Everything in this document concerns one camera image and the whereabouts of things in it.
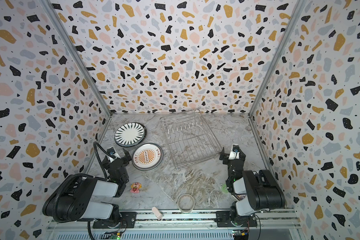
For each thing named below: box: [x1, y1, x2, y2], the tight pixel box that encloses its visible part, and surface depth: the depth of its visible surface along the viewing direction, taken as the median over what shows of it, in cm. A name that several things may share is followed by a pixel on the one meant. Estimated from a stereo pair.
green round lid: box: [222, 183, 229, 194], surface depth 86 cm
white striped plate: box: [114, 122, 147, 148], surface depth 108 cm
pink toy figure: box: [130, 182, 142, 194], surface depth 83 cm
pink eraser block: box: [151, 206, 164, 221], surface depth 76 cm
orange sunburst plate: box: [131, 143, 164, 171], surface depth 96 cm
